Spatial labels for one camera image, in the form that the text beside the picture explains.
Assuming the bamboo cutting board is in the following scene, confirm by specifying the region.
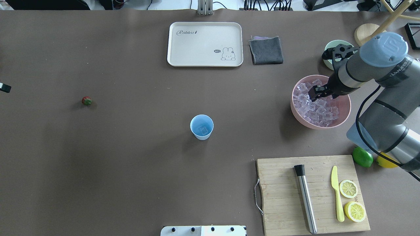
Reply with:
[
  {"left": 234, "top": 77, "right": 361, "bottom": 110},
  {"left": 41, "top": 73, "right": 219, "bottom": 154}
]
[{"left": 257, "top": 155, "right": 370, "bottom": 236}]

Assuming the yellow lemon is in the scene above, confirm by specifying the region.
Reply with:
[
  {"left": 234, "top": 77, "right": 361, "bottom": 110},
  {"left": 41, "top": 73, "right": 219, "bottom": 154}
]
[{"left": 376, "top": 156, "right": 398, "bottom": 168}]

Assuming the white camera post base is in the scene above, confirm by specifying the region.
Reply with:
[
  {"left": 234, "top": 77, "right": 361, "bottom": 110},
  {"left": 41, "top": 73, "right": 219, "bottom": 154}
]
[{"left": 160, "top": 225, "right": 247, "bottom": 236}]

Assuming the green lime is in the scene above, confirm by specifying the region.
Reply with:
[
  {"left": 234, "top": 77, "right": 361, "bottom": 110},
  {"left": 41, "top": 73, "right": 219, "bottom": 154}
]
[{"left": 351, "top": 147, "right": 374, "bottom": 168}]

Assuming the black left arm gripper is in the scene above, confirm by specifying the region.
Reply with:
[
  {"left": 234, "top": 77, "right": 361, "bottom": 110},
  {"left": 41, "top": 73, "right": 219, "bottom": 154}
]
[{"left": 0, "top": 83, "right": 11, "bottom": 93}]

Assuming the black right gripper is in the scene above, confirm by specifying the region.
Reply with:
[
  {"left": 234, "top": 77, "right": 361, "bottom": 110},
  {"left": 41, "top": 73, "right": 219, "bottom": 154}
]
[{"left": 308, "top": 74, "right": 351, "bottom": 102}]

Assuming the aluminium frame post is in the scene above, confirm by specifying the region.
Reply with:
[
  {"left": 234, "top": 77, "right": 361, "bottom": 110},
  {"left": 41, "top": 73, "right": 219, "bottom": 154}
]
[{"left": 197, "top": 0, "right": 213, "bottom": 15}]

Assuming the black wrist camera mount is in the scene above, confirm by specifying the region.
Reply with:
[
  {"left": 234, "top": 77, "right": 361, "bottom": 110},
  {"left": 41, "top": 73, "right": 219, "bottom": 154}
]
[{"left": 322, "top": 44, "right": 360, "bottom": 73}]

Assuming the red strawberry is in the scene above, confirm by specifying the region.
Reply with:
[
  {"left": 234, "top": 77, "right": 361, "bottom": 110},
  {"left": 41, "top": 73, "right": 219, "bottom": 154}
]
[{"left": 81, "top": 96, "right": 93, "bottom": 106}]

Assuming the yellow plastic knife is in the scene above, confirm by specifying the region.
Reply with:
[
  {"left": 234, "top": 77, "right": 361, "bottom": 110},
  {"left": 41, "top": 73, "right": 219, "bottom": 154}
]
[{"left": 330, "top": 166, "right": 345, "bottom": 222}]

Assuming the beige rabbit tray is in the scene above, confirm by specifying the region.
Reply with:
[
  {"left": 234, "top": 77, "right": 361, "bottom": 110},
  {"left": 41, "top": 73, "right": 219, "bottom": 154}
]
[{"left": 167, "top": 22, "right": 243, "bottom": 67}]

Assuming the pink bowl of ice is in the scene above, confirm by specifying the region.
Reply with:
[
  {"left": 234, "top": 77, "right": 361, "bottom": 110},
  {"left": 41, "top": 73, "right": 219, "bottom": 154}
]
[{"left": 290, "top": 75, "right": 351, "bottom": 129}]

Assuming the wooden cup tree stand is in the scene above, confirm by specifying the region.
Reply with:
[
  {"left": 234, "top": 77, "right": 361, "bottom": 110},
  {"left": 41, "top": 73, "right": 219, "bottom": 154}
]
[{"left": 354, "top": 0, "right": 420, "bottom": 46}]

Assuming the grey folded cloth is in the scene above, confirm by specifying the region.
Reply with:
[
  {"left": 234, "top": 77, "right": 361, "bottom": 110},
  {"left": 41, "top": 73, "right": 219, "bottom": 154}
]
[{"left": 248, "top": 36, "right": 284, "bottom": 65}]

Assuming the green ceramic bowl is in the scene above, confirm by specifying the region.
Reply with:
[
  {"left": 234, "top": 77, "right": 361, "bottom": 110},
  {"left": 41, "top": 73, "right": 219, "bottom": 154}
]
[{"left": 323, "top": 40, "right": 356, "bottom": 70}]

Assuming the light blue plastic cup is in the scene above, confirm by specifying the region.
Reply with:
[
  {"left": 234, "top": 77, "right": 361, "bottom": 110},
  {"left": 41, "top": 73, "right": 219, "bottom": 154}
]
[{"left": 190, "top": 114, "right": 214, "bottom": 141}]

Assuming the lemon slice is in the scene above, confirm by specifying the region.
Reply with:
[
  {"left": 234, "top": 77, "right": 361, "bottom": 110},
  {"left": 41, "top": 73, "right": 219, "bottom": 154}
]
[
  {"left": 344, "top": 201, "right": 367, "bottom": 223},
  {"left": 339, "top": 179, "right": 359, "bottom": 198}
]

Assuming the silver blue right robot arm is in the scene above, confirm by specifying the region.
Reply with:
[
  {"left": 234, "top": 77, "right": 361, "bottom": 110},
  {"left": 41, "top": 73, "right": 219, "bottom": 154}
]
[{"left": 308, "top": 32, "right": 420, "bottom": 180}]

